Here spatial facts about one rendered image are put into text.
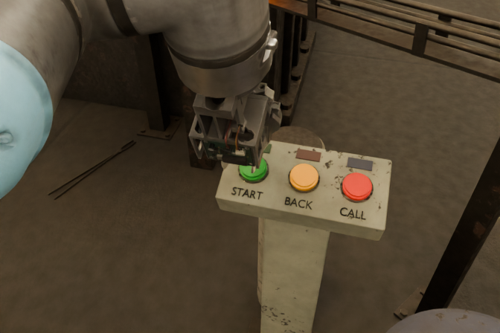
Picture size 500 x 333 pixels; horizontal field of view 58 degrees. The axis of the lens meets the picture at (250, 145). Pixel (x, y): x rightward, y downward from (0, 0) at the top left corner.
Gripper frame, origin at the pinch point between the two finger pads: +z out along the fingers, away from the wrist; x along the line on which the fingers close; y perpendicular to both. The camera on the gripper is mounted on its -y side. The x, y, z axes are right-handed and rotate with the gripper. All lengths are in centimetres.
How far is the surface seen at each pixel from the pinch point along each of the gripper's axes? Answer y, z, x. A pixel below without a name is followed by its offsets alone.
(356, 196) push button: 2.0, 6.1, 15.0
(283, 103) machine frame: -63, 84, -10
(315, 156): -3.4, 6.7, 8.5
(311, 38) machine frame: -114, 105, -8
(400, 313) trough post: 4, 68, 33
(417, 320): 14.0, 20.1, 26.9
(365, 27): -36.8, 14.1, 13.1
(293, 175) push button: 0.7, 5.8, 6.0
